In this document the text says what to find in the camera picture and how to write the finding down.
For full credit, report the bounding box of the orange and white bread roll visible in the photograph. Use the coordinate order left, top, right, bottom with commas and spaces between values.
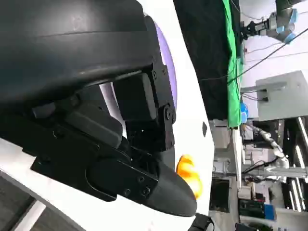
176, 154, 204, 200

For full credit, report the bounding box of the grey machine box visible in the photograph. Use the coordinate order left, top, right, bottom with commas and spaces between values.
240, 70, 308, 122

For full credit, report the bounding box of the thin black cable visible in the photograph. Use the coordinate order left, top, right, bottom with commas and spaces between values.
199, 27, 308, 81

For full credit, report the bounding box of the black curtain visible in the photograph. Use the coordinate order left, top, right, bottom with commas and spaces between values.
173, 0, 233, 121

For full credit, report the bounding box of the blue box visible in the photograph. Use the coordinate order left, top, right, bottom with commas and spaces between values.
263, 203, 277, 220

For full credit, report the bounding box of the lilac plate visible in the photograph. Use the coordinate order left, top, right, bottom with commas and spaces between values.
99, 15, 179, 141

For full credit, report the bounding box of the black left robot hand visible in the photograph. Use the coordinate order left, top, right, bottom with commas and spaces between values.
0, 0, 197, 217

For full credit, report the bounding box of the green cloth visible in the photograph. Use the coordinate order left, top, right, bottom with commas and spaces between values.
221, 0, 246, 130

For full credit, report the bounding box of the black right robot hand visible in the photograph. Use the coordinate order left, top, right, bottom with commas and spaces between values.
190, 213, 215, 231

